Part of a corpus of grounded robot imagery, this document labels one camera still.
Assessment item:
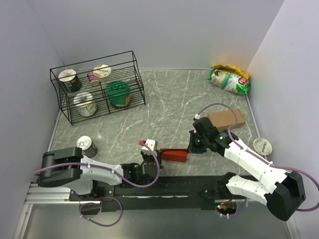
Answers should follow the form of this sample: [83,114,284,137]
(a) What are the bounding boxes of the red paper box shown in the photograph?
[161,148,188,163]

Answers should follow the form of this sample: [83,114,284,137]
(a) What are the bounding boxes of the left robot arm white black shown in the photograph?
[35,146,161,200]

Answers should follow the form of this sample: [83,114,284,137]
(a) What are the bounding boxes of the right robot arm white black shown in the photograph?
[189,115,306,221]

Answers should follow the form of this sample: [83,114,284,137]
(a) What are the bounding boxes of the brown cardboard box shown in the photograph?
[207,109,246,132]

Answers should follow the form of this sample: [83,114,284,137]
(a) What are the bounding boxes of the metal tin can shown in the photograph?
[76,135,98,158]

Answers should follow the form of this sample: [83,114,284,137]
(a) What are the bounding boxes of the green chips bag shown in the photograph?
[207,68,251,95]

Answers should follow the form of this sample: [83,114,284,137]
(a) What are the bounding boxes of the yellow chips bag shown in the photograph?
[211,64,249,79]

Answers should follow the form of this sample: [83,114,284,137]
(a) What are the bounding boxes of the green lidded jar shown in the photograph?
[106,81,131,108]

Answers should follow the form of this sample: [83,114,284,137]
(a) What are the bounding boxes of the white cup lower shelf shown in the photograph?
[73,92,97,117]

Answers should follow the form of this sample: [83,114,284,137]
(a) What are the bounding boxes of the white yogurt cup orange label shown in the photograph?
[93,64,112,83]

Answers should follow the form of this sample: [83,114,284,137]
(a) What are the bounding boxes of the small purple white cup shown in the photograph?
[87,72,97,82]

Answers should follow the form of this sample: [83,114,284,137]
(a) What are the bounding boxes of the foil lid dark cup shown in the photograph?
[58,69,82,93]

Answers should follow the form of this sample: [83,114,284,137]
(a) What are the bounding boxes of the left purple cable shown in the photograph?
[34,140,160,227]

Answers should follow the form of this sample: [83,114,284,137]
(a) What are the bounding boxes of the purple cable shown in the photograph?
[34,140,160,227]
[195,103,319,218]

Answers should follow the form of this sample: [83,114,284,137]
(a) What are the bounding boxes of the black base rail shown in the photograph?
[68,174,252,213]

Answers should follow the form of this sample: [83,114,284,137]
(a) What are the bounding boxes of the black wire rack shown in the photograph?
[50,50,146,125]

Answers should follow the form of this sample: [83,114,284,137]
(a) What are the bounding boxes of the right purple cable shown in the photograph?
[195,103,319,218]

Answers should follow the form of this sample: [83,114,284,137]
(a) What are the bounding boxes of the aluminium frame rail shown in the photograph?
[13,159,301,239]

